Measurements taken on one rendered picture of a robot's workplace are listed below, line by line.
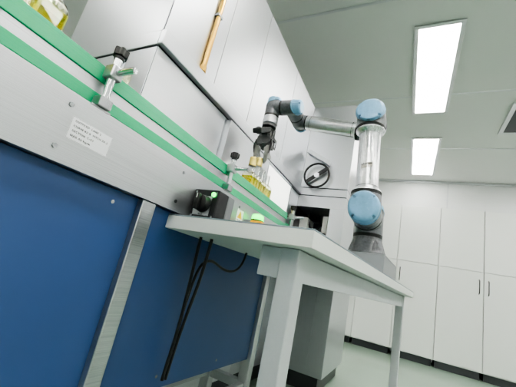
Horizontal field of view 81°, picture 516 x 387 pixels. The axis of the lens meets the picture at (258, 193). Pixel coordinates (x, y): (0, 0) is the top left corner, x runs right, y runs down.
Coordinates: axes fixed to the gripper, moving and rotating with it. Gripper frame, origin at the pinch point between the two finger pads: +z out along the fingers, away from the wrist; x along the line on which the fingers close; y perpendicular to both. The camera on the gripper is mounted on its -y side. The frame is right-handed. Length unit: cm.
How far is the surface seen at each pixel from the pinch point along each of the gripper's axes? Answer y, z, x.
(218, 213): -56, 40, -23
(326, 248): -60, 45, -52
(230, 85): -16.8, -31.3, 15.2
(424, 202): 421, -117, -87
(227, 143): -11.5, -2.8, 12.2
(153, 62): -60, -9, 16
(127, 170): -79, 38, -14
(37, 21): -102, 22, -12
